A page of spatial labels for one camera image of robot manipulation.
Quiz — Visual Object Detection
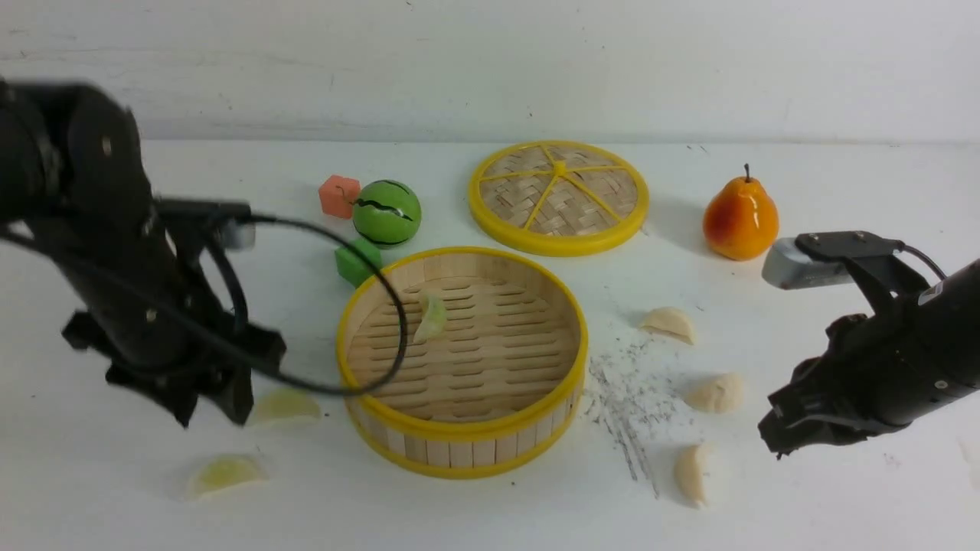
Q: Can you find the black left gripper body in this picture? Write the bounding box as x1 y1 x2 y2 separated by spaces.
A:
61 243 285 399

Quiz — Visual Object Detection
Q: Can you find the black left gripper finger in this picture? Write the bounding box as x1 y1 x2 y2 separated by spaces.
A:
214 367 254 426
145 383 199 429

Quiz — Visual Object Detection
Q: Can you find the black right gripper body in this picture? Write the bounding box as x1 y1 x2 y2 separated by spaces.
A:
757 314 910 459

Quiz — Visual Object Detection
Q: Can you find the green dumpling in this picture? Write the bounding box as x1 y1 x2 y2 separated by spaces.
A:
412 292 448 344
187 455 267 500
246 388 322 426

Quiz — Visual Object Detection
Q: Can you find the white dumpling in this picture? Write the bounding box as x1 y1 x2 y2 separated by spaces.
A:
673 443 713 508
683 373 744 415
639 307 696 346

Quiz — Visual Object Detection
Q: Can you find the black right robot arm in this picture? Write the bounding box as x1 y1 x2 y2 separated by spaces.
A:
757 262 979 456

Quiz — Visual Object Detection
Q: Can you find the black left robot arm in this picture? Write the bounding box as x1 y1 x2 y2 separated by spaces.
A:
2 80 286 426

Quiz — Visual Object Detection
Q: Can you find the bamboo steamer tray yellow rim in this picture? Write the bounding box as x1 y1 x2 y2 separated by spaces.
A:
345 247 589 479

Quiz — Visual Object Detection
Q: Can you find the woven bamboo steamer lid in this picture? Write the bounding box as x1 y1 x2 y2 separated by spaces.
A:
468 140 650 257

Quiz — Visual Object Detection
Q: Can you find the green foam cube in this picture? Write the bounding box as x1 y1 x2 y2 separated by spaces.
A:
334 237 382 289

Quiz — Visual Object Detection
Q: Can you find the orange toy pear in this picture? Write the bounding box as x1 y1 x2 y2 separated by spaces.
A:
701 164 779 262

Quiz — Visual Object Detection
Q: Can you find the orange foam cube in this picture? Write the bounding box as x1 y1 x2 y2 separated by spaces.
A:
318 174 361 220

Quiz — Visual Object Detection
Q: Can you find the green toy watermelon ball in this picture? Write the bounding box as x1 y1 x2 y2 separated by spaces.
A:
352 179 423 249

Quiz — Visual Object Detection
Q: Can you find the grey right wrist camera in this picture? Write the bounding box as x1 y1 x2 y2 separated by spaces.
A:
762 230 929 313

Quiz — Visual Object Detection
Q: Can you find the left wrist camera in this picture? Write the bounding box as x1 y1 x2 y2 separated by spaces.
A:
153 197 257 307

